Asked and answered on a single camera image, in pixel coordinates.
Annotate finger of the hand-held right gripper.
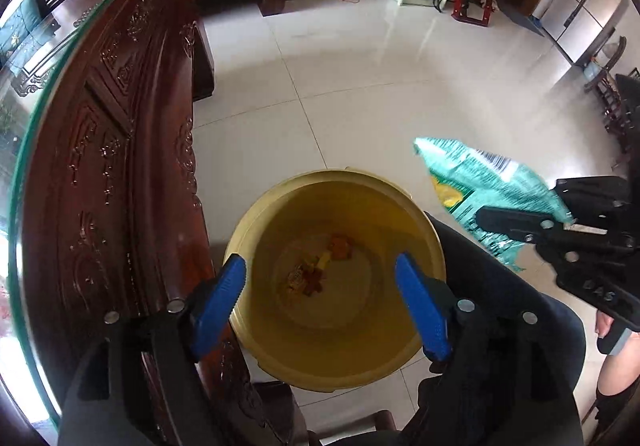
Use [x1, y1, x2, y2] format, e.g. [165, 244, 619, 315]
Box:
[552, 176, 636, 226]
[475, 207, 568, 247]

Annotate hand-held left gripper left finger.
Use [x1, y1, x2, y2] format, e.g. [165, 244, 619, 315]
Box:
[57, 253, 248, 446]

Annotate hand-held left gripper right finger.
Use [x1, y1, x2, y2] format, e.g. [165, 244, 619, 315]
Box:
[395, 252, 586, 446]

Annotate teal snack bag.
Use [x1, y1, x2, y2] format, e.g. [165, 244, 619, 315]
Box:
[412, 136, 573, 273]

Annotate yellow plastic bin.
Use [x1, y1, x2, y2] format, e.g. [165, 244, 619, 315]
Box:
[223, 167, 447, 394]

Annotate person's right forearm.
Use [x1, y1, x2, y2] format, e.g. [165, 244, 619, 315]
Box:
[597, 331, 640, 432]

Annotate person's right hand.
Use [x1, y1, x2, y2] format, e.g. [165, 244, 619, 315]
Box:
[595, 310, 617, 340]

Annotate wooden chair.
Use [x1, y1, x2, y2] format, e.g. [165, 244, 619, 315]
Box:
[584, 36, 628, 94]
[600, 69, 640, 152]

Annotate food scraps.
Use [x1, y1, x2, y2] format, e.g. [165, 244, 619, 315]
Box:
[285, 233, 356, 298]

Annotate carved wooden table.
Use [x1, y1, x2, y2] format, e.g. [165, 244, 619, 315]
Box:
[7, 0, 311, 446]

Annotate dark blue floor mat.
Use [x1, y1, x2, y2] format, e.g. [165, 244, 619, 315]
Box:
[497, 1, 547, 38]

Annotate silver refrigerator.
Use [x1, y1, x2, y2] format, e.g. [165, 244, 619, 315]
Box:
[537, 0, 633, 67]

